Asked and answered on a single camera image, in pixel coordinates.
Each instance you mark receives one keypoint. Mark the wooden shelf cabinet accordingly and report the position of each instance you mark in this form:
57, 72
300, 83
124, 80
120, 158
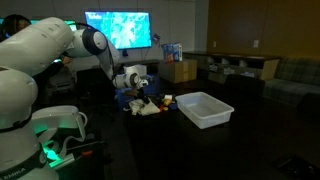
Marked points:
266, 68

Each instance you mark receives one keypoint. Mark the white wall switch plate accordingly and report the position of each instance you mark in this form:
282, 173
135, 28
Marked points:
256, 43

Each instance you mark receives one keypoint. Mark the white cloth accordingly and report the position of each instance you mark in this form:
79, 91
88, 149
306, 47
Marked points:
143, 108

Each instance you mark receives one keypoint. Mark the wall television screen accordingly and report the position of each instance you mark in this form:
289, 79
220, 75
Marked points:
133, 30

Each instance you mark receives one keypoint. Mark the white paper cup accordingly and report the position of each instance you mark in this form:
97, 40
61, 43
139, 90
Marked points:
168, 97

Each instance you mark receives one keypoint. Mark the white plastic bin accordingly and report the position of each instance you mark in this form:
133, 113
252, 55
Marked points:
203, 110

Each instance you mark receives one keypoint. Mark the yellow tub red lid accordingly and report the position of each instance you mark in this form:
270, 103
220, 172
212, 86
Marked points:
166, 101

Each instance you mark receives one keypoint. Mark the black office chair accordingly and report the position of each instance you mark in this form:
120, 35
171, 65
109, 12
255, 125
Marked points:
93, 86

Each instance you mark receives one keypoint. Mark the cardboard box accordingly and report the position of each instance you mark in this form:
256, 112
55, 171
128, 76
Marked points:
176, 71

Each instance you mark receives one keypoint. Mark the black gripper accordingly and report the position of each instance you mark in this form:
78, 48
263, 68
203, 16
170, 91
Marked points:
140, 95

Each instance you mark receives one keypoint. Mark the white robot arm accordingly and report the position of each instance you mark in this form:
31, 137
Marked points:
30, 50

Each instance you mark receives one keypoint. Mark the person in dark clothes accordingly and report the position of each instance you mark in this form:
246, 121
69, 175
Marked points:
15, 23

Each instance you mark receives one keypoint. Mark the blue block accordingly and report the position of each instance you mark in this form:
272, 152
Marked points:
172, 106

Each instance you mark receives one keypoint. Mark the blue white carton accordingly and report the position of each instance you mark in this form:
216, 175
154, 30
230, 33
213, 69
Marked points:
171, 52

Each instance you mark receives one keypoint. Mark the red orange ball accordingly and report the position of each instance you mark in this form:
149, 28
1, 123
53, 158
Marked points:
163, 108

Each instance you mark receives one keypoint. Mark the green plaid couch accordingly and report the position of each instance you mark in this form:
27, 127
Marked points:
293, 83

